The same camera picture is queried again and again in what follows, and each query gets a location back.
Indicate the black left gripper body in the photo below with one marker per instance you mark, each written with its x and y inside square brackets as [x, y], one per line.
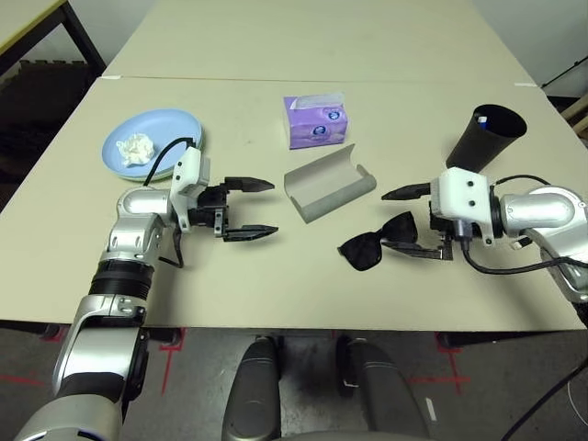
[209, 206]

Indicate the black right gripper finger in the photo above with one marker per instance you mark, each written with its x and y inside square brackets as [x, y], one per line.
[413, 252]
[411, 192]

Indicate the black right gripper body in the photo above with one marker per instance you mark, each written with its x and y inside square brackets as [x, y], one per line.
[443, 225]

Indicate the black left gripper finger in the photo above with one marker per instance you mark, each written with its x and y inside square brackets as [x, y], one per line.
[250, 233]
[248, 184]

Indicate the black sunglasses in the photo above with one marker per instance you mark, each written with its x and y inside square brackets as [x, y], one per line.
[363, 252]

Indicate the grey glasses case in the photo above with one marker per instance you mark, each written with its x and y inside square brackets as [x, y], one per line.
[321, 184]

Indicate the blue plastic plate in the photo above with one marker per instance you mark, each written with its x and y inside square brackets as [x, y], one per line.
[161, 133]

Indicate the white tissue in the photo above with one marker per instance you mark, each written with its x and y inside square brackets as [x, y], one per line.
[135, 149]

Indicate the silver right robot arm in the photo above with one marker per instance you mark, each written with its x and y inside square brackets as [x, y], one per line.
[542, 206]

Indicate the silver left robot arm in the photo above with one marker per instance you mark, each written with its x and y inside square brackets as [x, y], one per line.
[133, 206]

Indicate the black plastic cup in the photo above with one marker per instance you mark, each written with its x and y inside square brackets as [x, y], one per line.
[468, 151]

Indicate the green plastic plate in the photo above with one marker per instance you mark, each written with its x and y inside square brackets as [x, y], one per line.
[138, 179]

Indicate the purple tissue pack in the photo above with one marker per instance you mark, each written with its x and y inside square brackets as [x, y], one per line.
[317, 133]

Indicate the white blue marker pen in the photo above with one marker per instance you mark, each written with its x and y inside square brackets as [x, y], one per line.
[482, 121]

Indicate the black table foot bar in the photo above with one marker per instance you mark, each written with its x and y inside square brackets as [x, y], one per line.
[487, 341]
[49, 331]
[165, 335]

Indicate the grey robot right leg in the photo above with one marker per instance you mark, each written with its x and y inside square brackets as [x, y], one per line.
[386, 395]

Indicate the white floor tape strip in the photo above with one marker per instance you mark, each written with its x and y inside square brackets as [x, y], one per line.
[432, 411]

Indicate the black tripod stand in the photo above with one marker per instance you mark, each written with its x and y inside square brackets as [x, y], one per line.
[565, 72]

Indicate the grey robot waist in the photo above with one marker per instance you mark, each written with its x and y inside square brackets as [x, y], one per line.
[331, 436]

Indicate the black foam mats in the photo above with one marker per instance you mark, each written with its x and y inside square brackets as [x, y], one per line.
[41, 92]

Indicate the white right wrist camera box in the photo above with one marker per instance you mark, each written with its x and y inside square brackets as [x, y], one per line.
[459, 193]

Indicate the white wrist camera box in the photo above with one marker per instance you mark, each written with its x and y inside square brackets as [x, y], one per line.
[190, 170]
[459, 193]

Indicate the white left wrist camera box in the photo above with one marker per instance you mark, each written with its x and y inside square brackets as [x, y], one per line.
[190, 170]

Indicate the wooden frame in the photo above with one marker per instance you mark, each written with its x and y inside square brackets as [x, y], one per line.
[581, 112]

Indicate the side table with black frame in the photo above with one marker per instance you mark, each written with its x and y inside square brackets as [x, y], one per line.
[23, 18]

